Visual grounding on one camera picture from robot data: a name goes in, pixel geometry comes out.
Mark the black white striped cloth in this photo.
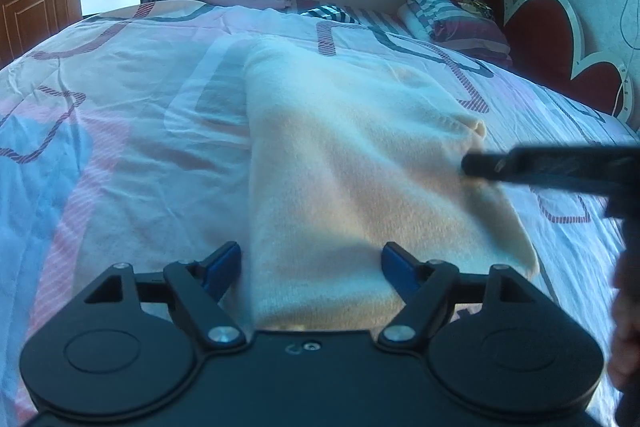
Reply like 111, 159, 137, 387
300, 4, 361, 24

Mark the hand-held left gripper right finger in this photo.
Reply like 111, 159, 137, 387
377, 242, 536, 350

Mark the striped bed sheet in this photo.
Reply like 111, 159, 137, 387
287, 0, 406, 30

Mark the black hanging cable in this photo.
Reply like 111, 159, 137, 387
617, 0, 640, 54

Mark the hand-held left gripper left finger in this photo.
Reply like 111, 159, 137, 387
82, 241, 247, 349

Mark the person's right hand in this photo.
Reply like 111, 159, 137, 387
607, 252, 640, 395

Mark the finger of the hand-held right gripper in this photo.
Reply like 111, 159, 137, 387
461, 145, 616, 198

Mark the red white scalloped headboard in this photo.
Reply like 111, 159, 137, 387
481, 0, 633, 122

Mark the patterned pastel bedspread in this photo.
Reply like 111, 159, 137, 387
0, 0, 640, 413

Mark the cream knit sweater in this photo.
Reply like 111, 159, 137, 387
242, 36, 541, 330

